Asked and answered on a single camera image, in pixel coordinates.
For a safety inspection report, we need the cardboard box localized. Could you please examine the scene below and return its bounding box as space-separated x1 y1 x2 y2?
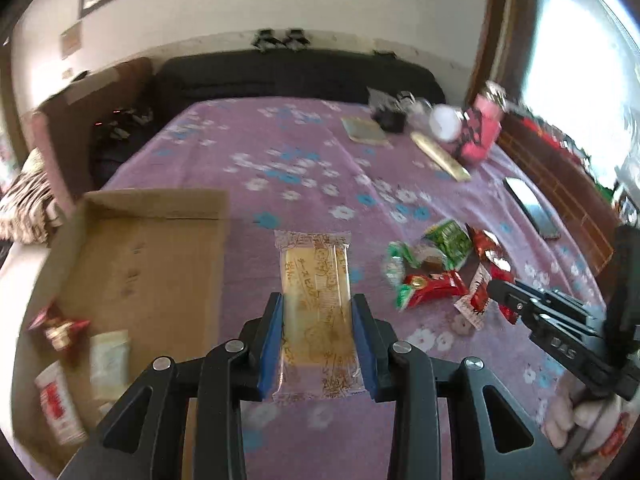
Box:
22 189 231 478

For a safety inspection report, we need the black phone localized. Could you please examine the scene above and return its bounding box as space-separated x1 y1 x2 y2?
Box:
504 176 561 241

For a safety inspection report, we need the red white snack packet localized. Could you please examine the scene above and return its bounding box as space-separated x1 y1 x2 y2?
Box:
34 362 88 447
454 265 493 331

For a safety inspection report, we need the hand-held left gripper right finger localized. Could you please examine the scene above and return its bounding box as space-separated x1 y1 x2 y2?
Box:
350 294 573 480

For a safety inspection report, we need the red twisted candy packet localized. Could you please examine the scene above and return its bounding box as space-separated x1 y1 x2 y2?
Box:
29 305 91 353

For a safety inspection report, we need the black sofa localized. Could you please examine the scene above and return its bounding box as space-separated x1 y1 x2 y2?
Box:
90 50 446 181

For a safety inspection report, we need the patterned brown blanket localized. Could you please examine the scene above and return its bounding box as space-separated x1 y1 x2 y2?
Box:
0 147 66 246

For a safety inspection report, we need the round green snack packet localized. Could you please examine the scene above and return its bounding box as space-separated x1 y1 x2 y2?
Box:
422 219 473 271

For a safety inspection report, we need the black clamp device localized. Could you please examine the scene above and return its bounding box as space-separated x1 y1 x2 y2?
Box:
282 27 311 53
252 29 281 53

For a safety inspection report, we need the striped red snack packet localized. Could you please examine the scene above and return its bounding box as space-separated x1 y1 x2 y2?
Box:
487 257 521 323

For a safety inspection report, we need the clear plastic bag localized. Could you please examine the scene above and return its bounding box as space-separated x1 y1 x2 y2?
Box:
367 87 431 116

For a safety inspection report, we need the wooden door frame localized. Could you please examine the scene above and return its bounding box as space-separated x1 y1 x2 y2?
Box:
465 0 536 106

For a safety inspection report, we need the cream snack packet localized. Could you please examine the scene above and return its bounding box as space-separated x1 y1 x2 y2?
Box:
89 330 132 403

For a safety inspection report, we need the yellow biscuit packet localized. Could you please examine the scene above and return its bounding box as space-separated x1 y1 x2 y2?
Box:
271 230 366 402

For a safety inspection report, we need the brown armchair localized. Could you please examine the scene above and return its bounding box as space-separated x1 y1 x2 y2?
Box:
32 57 153 211

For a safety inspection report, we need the gold tube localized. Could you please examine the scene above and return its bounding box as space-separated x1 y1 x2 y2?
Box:
410 131 472 182

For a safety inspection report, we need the pink box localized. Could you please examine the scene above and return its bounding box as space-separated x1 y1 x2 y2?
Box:
452 82 506 166

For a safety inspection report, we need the pile of black devices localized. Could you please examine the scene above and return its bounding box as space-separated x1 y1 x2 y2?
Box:
95 105 153 141

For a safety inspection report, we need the person's right hand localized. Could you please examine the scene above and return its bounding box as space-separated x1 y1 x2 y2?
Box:
545 375 631 461

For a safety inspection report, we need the white round jar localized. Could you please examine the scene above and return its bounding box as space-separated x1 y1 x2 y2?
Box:
430 105 461 141

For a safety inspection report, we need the green white snack packet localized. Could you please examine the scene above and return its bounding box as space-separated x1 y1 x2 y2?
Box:
382 241 423 311

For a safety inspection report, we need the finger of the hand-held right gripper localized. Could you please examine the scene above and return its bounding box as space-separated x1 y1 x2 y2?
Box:
487 280 591 336
515 281 606 331

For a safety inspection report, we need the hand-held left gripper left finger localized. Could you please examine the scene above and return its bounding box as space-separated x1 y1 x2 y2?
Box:
57 292 286 480

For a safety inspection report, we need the small wall plaque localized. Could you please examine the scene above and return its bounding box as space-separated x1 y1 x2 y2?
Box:
60 22 83 56

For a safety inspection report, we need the tan notebook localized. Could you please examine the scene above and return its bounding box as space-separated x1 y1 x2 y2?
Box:
341 116 393 147

